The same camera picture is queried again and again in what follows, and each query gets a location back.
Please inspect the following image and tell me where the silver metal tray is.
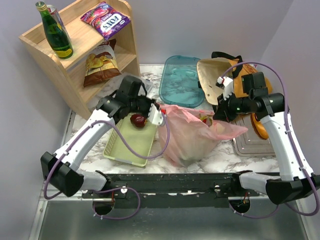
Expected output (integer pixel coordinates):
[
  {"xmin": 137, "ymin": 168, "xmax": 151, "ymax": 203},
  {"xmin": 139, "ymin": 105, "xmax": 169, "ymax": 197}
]
[{"xmin": 232, "ymin": 115, "xmax": 275, "ymax": 157}]

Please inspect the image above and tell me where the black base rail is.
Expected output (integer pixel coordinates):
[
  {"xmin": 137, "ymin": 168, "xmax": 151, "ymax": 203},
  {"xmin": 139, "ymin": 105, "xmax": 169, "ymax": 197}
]
[{"xmin": 82, "ymin": 173, "xmax": 258, "ymax": 209}]

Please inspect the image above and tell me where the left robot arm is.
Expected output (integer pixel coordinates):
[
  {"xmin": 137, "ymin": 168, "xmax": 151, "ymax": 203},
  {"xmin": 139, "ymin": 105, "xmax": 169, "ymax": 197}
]
[{"xmin": 40, "ymin": 75, "xmax": 164, "ymax": 198}]

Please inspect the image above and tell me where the pink plastic grocery bag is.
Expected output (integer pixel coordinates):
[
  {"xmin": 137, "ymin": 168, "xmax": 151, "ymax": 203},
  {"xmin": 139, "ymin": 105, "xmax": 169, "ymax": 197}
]
[{"xmin": 161, "ymin": 104, "xmax": 248, "ymax": 167}]

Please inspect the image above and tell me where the purple Fox's candy bag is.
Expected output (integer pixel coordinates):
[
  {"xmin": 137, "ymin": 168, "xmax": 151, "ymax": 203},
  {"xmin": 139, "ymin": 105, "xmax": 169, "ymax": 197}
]
[{"xmin": 80, "ymin": 1, "xmax": 131, "ymax": 41}]

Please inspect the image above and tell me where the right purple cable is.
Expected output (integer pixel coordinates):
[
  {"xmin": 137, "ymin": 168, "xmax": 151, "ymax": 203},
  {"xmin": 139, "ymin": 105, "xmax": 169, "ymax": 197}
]
[{"xmin": 221, "ymin": 61, "xmax": 320, "ymax": 220}]

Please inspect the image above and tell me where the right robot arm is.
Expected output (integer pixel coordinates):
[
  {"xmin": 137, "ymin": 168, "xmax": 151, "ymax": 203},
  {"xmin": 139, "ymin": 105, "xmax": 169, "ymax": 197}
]
[{"xmin": 213, "ymin": 72, "xmax": 320, "ymax": 205}]

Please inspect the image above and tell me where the orange tote bag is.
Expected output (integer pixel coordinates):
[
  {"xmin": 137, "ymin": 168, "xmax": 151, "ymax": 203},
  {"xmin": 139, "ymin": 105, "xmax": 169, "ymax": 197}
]
[{"xmin": 196, "ymin": 51, "xmax": 257, "ymax": 107}]

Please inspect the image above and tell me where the long baguette bread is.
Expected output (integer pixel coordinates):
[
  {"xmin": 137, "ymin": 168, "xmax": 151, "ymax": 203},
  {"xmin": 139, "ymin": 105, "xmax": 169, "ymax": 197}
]
[{"xmin": 250, "ymin": 113, "xmax": 269, "ymax": 140}]

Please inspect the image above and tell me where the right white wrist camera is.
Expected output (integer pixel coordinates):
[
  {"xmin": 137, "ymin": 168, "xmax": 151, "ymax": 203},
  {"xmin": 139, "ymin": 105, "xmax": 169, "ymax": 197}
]
[{"xmin": 215, "ymin": 76, "xmax": 234, "ymax": 100}]

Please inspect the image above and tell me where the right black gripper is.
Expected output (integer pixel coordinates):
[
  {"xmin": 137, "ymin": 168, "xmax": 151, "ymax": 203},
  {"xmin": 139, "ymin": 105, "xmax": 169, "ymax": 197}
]
[{"xmin": 213, "ymin": 90, "xmax": 253, "ymax": 122}]

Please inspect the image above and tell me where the clear plastic compartment box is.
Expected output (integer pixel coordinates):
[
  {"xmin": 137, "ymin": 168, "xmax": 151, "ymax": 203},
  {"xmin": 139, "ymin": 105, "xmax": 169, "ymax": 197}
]
[{"xmin": 108, "ymin": 72, "xmax": 154, "ymax": 96}]

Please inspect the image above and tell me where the teal transparent plastic container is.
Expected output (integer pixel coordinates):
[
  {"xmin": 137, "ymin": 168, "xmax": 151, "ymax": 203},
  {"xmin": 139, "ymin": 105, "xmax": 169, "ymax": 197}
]
[{"xmin": 158, "ymin": 55, "xmax": 205, "ymax": 109}]

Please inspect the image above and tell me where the green glass bottle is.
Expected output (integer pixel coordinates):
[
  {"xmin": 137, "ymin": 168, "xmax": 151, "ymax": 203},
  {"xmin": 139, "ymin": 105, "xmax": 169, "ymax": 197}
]
[{"xmin": 35, "ymin": 1, "xmax": 74, "ymax": 59}]

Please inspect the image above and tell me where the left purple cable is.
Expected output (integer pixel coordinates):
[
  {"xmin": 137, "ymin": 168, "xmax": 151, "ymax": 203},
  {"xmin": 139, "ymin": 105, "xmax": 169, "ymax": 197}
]
[{"xmin": 43, "ymin": 113, "xmax": 171, "ymax": 221}]

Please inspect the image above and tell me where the purple cable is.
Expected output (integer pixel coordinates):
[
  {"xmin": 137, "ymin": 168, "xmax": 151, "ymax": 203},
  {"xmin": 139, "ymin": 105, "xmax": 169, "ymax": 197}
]
[
  {"xmin": 43, "ymin": 113, "xmax": 171, "ymax": 221},
  {"xmin": 221, "ymin": 61, "xmax": 320, "ymax": 220}
]

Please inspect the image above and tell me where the red apple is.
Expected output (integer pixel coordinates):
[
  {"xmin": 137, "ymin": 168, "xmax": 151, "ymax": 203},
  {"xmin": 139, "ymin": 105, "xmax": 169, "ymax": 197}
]
[{"xmin": 130, "ymin": 113, "xmax": 148, "ymax": 129}]

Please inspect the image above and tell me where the light green plastic basket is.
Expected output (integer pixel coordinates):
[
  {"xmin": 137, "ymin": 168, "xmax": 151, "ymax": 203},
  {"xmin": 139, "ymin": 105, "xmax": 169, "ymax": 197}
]
[{"xmin": 103, "ymin": 115, "xmax": 158, "ymax": 168}]

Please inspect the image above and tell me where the red silver soda can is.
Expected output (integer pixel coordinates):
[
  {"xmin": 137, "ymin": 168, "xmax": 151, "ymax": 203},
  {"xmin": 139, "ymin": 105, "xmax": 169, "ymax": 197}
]
[{"xmin": 47, "ymin": 4, "xmax": 66, "ymax": 31}]

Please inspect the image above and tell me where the brown potato chips bag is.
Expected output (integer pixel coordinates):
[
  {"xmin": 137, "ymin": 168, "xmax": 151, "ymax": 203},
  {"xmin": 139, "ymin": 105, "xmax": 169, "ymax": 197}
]
[{"xmin": 83, "ymin": 39, "xmax": 121, "ymax": 88}]

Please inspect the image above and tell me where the wooden shelf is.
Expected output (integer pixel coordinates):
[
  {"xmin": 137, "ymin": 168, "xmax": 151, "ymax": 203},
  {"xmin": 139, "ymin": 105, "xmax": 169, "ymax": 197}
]
[{"xmin": 19, "ymin": 0, "xmax": 141, "ymax": 120}]

